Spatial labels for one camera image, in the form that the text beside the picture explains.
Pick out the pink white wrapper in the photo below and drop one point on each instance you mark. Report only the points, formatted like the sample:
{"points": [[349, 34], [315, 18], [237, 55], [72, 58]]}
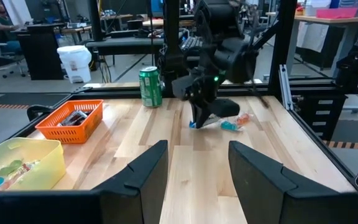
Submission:
{"points": [[20, 172]]}

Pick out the black pedestal cabinet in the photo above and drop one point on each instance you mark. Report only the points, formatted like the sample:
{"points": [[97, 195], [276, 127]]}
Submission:
{"points": [[40, 51]]}

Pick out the backlit black keyboard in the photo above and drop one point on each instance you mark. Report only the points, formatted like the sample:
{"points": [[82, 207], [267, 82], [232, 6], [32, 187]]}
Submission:
{"points": [[191, 43]]}

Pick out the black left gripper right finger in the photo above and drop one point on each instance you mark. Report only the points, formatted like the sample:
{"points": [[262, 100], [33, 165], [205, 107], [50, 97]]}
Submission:
{"points": [[259, 186]]}

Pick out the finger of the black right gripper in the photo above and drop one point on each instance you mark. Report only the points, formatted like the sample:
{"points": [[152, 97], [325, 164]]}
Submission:
{"points": [[197, 115], [206, 115]]}

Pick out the black drawer cabinet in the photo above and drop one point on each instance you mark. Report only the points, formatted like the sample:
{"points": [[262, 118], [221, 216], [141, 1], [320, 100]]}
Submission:
{"points": [[319, 115]]}

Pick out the blue white candy bar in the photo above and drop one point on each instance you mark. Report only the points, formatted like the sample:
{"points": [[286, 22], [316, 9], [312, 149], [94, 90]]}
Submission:
{"points": [[211, 119]]}

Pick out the orange gummy candy packet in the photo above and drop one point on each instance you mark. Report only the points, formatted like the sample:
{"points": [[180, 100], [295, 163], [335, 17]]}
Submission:
{"points": [[243, 119]]}

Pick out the silver aluminium post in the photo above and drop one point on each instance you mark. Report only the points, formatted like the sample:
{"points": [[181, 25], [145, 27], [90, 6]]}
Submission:
{"points": [[285, 87]]}

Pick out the black aluminium table frame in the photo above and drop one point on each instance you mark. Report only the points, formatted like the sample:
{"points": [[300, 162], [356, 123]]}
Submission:
{"points": [[120, 91]]}

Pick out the person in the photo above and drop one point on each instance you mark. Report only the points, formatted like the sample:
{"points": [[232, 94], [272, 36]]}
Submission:
{"points": [[3, 25]]}

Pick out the light wooden desk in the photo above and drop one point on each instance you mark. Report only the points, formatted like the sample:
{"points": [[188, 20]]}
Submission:
{"points": [[328, 20]]}

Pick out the white plastic container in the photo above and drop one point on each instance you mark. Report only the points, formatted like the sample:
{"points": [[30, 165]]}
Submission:
{"points": [[75, 63]]}

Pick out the grey office chair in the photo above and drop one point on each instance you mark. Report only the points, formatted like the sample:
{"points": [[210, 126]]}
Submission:
{"points": [[2, 59]]}

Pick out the yellow plastic bin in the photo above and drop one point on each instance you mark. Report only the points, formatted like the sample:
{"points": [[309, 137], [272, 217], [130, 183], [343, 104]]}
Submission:
{"points": [[42, 168]]}

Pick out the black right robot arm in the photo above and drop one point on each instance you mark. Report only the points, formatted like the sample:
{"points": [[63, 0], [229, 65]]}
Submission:
{"points": [[225, 37]]}

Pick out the pink plastic tray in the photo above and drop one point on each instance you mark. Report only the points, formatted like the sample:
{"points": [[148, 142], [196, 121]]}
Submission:
{"points": [[336, 13]]}

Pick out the green soda can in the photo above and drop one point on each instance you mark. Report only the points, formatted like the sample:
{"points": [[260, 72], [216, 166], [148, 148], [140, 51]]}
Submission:
{"points": [[150, 87]]}

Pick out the orange plastic basket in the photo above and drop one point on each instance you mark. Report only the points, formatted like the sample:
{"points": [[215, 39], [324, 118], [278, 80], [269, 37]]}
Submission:
{"points": [[73, 132]]}

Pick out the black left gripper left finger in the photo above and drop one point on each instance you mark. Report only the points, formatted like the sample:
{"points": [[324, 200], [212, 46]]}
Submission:
{"points": [[141, 189]]}

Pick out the black upright frame post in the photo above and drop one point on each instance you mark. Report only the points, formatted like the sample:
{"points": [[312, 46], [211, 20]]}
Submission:
{"points": [[171, 46], [283, 40]]}

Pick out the dark brown chocolate bar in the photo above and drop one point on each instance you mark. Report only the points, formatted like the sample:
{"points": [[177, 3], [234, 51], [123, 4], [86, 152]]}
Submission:
{"points": [[75, 117]]}

